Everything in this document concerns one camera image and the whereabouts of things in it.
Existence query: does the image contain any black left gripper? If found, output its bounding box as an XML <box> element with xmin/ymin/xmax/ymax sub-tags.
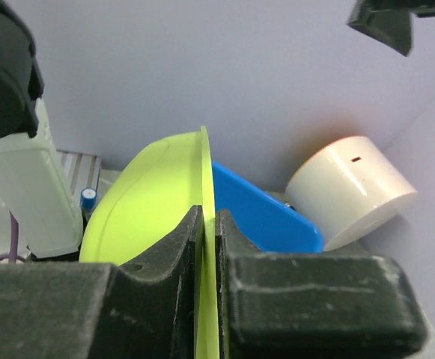
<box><xmin>347</xmin><ymin>0</ymin><xmax>435</xmax><ymax>57</ymax></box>

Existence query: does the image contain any small blue white bottle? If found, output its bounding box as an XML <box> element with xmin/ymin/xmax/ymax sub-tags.
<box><xmin>79</xmin><ymin>187</ymin><xmax>97</xmax><ymax>221</ymax></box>

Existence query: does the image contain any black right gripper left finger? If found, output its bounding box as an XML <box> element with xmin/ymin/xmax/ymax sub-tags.
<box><xmin>0</xmin><ymin>206</ymin><xmax>203</xmax><ymax>358</ymax></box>

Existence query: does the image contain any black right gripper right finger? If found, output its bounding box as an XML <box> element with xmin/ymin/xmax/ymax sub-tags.
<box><xmin>216</xmin><ymin>210</ymin><xmax>427</xmax><ymax>358</ymax></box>

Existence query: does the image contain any blue plastic tray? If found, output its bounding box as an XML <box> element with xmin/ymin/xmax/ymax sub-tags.
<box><xmin>212</xmin><ymin>162</ymin><xmax>324</xmax><ymax>254</ymax></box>

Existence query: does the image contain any green plastic tray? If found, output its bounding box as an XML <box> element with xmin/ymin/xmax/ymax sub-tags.
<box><xmin>79</xmin><ymin>128</ymin><xmax>220</xmax><ymax>358</ymax></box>

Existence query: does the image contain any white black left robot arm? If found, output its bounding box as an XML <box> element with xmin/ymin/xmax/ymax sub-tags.
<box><xmin>0</xmin><ymin>1</ymin><xmax>435</xmax><ymax>257</ymax></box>

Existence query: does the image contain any cream cylindrical container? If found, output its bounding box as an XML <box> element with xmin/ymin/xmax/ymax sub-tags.
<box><xmin>285</xmin><ymin>135</ymin><xmax>418</xmax><ymax>251</ymax></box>

